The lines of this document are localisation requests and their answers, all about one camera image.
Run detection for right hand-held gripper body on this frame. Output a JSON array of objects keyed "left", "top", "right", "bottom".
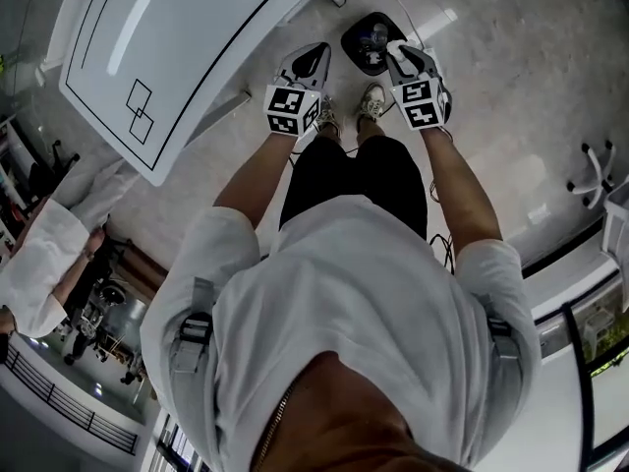
[{"left": 389, "top": 49, "right": 454, "bottom": 132}]

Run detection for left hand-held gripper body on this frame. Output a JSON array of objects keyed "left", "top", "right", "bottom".
[{"left": 263, "top": 64, "right": 330, "bottom": 139}]

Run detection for white paper trash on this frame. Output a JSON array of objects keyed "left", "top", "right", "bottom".
[{"left": 385, "top": 38, "right": 420, "bottom": 64}]

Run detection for black trash bin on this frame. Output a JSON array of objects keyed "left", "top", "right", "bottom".
[{"left": 340, "top": 11, "right": 410, "bottom": 76}]

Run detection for person's right forearm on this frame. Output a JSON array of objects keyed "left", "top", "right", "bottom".
[{"left": 420, "top": 125, "right": 504, "bottom": 266}]

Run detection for person's left forearm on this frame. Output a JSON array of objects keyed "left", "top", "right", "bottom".
[{"left": 213, "top": 128, "right": 310, "bottom": 226}]

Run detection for person's right shoe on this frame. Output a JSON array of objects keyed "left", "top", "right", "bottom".
[{"left": 357, "top": 82, "right": 390, "bottom": 124}]

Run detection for person's shoe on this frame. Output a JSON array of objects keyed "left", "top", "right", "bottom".
[
  {"left": 357, "top": 82, "right": 390, "bottom": 124},
  {"left": 314, "top": 94, "right": 343, "bottom": 140}
]

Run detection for person's left shoe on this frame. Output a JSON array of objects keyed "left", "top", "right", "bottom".
[{"left": 314, "top": 94, "right": 343, "bottom": 140}]

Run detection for person's right leg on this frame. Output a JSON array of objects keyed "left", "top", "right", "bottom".
[{"left": 356, "top": 115, "right": 387, "bottom": 148}]

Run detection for person's black shorts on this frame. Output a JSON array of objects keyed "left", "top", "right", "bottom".
[{"left": 278, "top": 134, "right": 429, "bottom": 241}]

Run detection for white table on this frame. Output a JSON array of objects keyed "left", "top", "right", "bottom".
[{"left": 58, "top": 0, "right": 348, "bottom": 189}]

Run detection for person's white shirt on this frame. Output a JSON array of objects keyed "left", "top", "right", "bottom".
[{"left": 140, "top": 197, "right": 543, "bottom": 472}]

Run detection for white swivel chair base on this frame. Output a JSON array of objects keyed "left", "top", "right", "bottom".
[{"left": 566, "top": 140, "right": 618, "bottom": 210}]

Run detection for white slatted chair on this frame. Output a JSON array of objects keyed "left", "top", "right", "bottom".
[{"left": 600, "top": 178, "right": 629, "bottom": 314}]

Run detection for black office chair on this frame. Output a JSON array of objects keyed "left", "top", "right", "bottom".
[{"left": 27, "top": 139, "right": 82, "bottom": 204}]

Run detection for white plastic chair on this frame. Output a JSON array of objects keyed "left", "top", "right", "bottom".
[{"left": 582, "top": 306, "right": 616, "bottom": 354}]

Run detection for black railing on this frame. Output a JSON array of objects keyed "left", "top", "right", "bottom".
[{"left": 0, "top": 340, "right": 140, "bottom": 457}]

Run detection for white cable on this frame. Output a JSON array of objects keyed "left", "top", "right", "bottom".
[{"left": 381, "top": 0, "right": 438, "bottom": 68}]

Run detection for black cable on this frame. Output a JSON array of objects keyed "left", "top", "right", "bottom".
[{"left": 428, "top": 179, "right": 459, "bottom": 272}]

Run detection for grey left shoulder strap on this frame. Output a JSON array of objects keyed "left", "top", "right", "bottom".
[{"left": 170, "top": 276, "right": 216, "bottom": 375}]

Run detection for grey shoulder strap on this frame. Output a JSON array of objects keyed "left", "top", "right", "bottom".
[
  {"left": 486, "top": 316, "right": 523, "bottom": 364},
  {"left": 170, "top": 276, "right": 216, "bottom": 375}
]

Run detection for grey right shoulder strap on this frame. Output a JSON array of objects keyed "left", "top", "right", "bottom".
[{"left": 486, "top": 316, "right": 523, "bottom": 364}]

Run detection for gold necklace chain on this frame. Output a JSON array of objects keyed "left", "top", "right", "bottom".
[{"left": 254, "top": 380, "right": 298, "bottom": 472}]

